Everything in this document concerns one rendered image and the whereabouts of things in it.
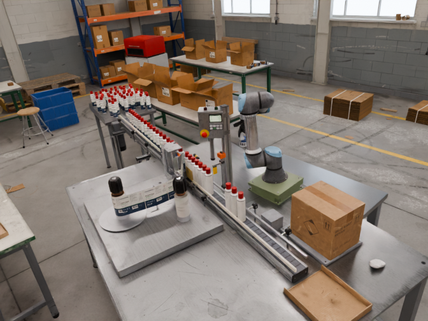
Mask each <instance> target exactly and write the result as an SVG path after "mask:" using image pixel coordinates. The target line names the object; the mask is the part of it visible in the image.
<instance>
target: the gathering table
mask: <svg viewBox="0 0 428 321"><path fill-rule="evenodd" d="M89 106H90V110H91V111H92V112H93V113H94V116H95V119H96V124H97V128H98V131H99V136H100V139H101V144H102V147H103V152H104V156H105V159H106V164H107V166H108V167H107V168H111V166H110V161H109V158H108V153H107V150H106V145H105V142H104V137H103V132H102V129H101V124H100V121H99V119H100V120H101V122H102V123H103V124H104V125H107V126H108V132H109V135H110V136H112V135H113V134H112V132H113V131H112V127H111V123H112V122H115V121H118V120H117V119H119V118H120V117H119V116H118V118H114V117H111V116H110V111H109V107H108V105H107V107H108V111H107V113H106V114H103V113H102V112H101V113H99V112H98V109H97V107H95V108H93V106H92V103H89ZM151 107H152V110H147V108H145V109H146V110H144V111H142V110H141V107H137V108H136V110H134V111H135V113H137V114H139V116H141V117H142V116H145V115H150V121H151V124H152V125H153V127H155V120H154V115H153V114H154V113H156V106H154V105H153V104H152V103H151ZM119 109H120V115H121V116H122V117H123V118H128V117H127V116H126V112H125V111H123V110H121V108H119ZM120 119H121V118H120ZM111 145H112V149H113V153H114V156H115V162H116V165H117V170H119V169H120V165H119V161H118V157H117V151H116V149H115V147H114V144H113V143H112V142H111ZM141 153H142V155H144V154H145V152H144V149H143V148H142V147H141Z"/></svg>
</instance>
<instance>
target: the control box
mask: <svg viewBox="0 0 428 321"><path fill-rule="evenodd" d="M217 107H218V110H217V111H215V110H214V109H215V107H214V106H210V107H207V111H203V110H204V107H199V109H198V112H197V114H198V122H199V134H200V139H206V138H224V137H225V131H224V114H223V111H222V110H220V107H219V106H217ZM209 114H222V122H210V121H209ZM210 124H223V130H210V127H209V125H210ZM203 132H206V133H207V137H206V138H203V137H202V136H201V135H202V133H203Z"/></svg>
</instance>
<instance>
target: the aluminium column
mask: <svg viewBox="0 0 428 321"><path fill-rule="evenodd" d="M220 110H222V111H223V114H225V113H229V105H226V104H223V105H220ZM228 130H230V119H229V117H225V118H224V131H228ZM222 151H223V152H225V155H226V157H225V158H224V161H225V163H224V178H225V174H226V179H225V184H226V183H227V182H230V183H231V188H232V187H233V182H232V157H231V134H226V135H225V137H224V138H222ZM225 186H226V185H225Z"/></svg>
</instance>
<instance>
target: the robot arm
mask: <svg viewBox="0 0 428 321"><path fill-rule="evenodd" d="M274 101H275V99H274V97H273V95H272V94H270V93H269V92H266V91H259V92H251V93H244V94H240V95H239V96H238V111H239V116H240V120H241V121H239V122H236V123H235V124H233V126H234V127H237V126H239V125H240V127H239V131H238V137H239V142H240V143H241V140H244V139H245V138H244V137H243V133H245V136H246V147H247V149H246V150H245V153H244V154H243V155H244V158H245V163H246V167H247V168H248V169H252V168H253V169H254V168H261V167H266V172H265V173H264V178H265V179H266V180H267V181H269V182H279V181H282V180H283V179H284V178H285V172H284V170H283V168H282V151H281V150H280V149H279V148H278V147H275V146H268V147H266V148H265V149H264V150H263V151H262V149H261V148H260V147H259V139H258V131H257V118H256V115H257V114H262V113H269V112H270V107H272V105H273V104H274Z"/></svg>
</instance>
